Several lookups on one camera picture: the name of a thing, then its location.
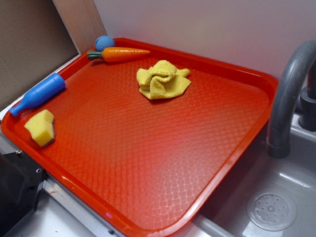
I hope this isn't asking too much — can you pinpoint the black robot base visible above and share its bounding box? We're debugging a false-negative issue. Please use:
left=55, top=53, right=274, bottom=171
left=0, top=153, right=45, bottom=237

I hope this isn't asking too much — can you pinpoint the yellow cloth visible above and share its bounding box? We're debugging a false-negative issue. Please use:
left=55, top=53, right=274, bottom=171
left=136, top=60, right=191, bottom=100

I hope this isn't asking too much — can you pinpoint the red plastic tray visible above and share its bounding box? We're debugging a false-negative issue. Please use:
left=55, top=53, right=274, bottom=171
left=1, top=38, right=277, bottom=237

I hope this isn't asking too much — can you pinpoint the orange toy carrot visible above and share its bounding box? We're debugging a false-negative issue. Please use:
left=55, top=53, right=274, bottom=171
left=87, top=47, right=151, bottom=62

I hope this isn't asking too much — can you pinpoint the blue textured ball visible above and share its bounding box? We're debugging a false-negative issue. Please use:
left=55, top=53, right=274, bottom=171
left=95, top=36, right=116, bottom=51

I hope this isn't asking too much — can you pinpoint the blue toy bottle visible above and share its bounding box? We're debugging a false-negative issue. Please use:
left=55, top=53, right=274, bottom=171
left=9, top=73, right=66, bottom=117

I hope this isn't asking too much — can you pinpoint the yellow sponge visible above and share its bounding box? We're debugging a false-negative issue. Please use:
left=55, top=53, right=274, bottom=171
left=24, top=110, right=55, bottom=147

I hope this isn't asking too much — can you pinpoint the grey toy faucet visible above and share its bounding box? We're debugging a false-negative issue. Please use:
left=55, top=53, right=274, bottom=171
left=266, top=40, right=316, bottom=158

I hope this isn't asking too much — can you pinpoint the grey plastic sink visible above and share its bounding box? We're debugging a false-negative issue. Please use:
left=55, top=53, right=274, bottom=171
left=193, top=115, right=316, bottom=237

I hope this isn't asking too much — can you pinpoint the brown cardboard panel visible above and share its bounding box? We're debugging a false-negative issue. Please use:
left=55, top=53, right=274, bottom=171
left=0, top=0, right=82, bottom=112

